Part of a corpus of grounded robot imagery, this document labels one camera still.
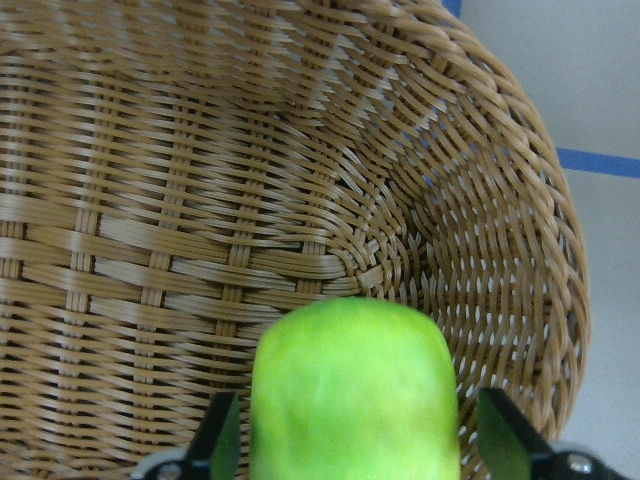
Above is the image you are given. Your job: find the wicker basket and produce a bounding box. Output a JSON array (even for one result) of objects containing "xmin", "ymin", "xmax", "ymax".
[{"xmin": 1, "ymin": 1, "xmax": 591, "ymax": 479}]

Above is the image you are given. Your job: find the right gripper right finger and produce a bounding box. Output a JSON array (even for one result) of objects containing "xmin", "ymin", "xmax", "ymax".
[{"xmin": 477, "ymin": 388, "xmax": 554, "ymax": 479}]

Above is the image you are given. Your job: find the green apple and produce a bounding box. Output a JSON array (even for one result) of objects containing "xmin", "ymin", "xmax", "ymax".
[{"xmin": 249, "ymin": 298, "xmax": 461, "ymax": 479}]

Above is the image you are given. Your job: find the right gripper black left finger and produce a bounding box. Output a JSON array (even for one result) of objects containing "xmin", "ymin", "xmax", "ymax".
[{"xmin": 184, "ymin": 392, "xmax": 241, "ymax": 480}]

